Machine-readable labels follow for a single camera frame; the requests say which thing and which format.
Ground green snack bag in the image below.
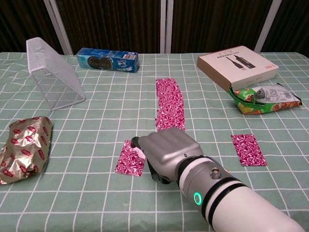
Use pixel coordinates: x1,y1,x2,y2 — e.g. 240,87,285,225
227,83,303,115

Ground white flat product box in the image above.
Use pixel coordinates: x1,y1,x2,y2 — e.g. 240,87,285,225
196,45,280,92

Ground white wire mesh basket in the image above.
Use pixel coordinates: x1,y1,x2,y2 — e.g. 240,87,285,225
26,37,87,112

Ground dark ribbed partition panel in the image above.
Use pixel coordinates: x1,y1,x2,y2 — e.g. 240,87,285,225
255,0,309,53
49,0,167,55
166,0,282,54
0,0,53,53

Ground gold foil snack package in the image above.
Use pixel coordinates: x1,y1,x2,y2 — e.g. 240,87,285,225
0,116,54,186

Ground long pink patterned packet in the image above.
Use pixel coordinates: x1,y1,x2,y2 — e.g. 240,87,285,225
155,78,186,133

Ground blue cookie package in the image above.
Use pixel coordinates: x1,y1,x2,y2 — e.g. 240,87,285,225
76,47,140,73

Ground green checked tablecloth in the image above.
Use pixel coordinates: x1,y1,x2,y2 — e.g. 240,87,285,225
0,52,309,232

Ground black and silver right hand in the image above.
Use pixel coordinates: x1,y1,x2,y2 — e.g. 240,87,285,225
130,127,204,185

